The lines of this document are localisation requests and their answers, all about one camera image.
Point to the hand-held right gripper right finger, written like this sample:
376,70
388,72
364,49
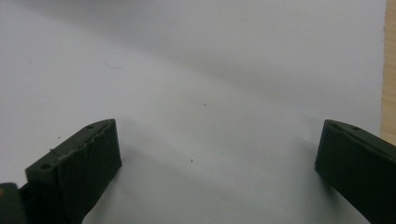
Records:
358,165

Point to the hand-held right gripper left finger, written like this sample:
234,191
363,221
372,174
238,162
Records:
81,174

